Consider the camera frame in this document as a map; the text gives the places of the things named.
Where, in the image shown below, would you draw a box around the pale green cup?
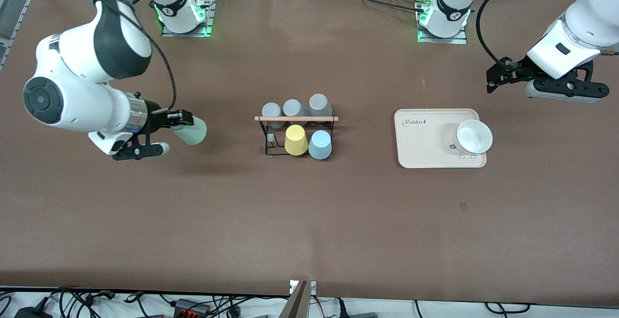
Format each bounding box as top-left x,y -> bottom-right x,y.
170,116 -> 208,146

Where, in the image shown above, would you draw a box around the grey cup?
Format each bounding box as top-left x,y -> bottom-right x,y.
282,99 -> 309,118
309,94 -> 333,123
262,102 -> 283,129

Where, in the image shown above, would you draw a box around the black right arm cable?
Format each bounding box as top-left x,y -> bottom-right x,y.
121,0 -> 177,113

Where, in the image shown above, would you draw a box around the black cable on table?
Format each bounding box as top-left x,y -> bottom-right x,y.
309,0 -> 419,12

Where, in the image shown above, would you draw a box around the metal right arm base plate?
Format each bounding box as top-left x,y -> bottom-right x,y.
161,0 -> 216,37

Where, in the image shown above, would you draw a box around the wooden camera post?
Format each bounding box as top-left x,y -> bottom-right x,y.
280,280 -> 310,318

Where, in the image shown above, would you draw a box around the white metal bracket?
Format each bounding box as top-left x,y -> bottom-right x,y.
289,280 -> 317,295

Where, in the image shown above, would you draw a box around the cream plastic tray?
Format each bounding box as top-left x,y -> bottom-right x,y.
394,109 -> 487,169

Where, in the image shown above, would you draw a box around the black power adapter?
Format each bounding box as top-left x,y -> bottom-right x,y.
14,306 -> 53,318

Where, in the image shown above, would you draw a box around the light blue cup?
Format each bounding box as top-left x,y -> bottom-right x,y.
308,130 -> 333,160

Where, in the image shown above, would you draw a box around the white bowl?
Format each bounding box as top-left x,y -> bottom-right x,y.
453,119 -> 494,157

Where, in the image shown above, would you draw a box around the black wire rack wooden bar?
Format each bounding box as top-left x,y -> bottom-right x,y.
254,114 -> 339,158

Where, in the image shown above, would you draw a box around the grey power strip red switches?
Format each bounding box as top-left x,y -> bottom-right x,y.
173,299 -> 211,317

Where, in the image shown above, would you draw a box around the yellow cup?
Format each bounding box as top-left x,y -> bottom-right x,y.
284,124 -> 309,156

